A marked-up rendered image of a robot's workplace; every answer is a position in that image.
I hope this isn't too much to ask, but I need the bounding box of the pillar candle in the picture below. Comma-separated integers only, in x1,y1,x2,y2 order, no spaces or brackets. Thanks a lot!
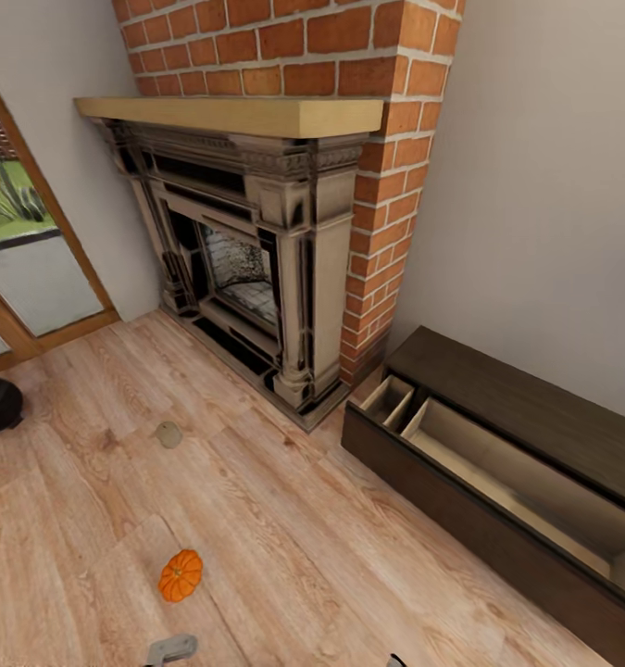
156,421,181,449

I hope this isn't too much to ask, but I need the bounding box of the pumpkin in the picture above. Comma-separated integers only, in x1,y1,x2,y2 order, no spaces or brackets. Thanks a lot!
159,549,204,603

